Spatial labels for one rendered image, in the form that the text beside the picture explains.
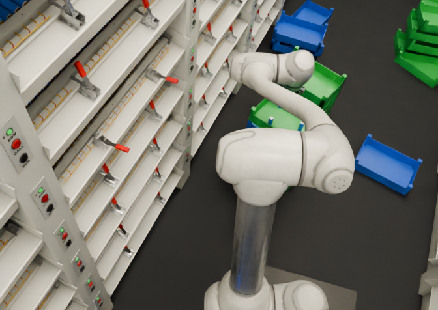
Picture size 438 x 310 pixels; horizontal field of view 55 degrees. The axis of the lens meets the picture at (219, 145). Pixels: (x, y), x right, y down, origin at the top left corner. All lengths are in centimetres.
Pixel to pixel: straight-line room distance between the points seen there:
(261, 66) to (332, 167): 57
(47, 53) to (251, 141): 46
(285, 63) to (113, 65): 66
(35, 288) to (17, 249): 20
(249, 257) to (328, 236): 94
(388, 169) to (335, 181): 145
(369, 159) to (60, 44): 188
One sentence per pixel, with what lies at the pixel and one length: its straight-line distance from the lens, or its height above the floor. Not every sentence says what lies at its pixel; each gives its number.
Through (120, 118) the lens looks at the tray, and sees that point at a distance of 116.
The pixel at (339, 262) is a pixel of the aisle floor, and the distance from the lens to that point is 205.
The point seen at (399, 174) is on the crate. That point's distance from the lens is 241.
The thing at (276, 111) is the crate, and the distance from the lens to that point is 199.
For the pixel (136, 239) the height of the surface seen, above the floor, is 14.
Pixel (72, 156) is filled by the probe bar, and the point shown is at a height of 94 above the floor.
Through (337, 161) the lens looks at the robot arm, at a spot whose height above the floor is 106.
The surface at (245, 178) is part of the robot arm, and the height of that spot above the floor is 99.
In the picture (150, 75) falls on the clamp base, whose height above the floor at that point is 92.
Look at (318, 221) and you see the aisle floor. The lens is 210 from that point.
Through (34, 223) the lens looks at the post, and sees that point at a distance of 96.
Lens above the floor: 181
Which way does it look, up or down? 55 degrees down
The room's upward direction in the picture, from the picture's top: 9 degrees clockwise
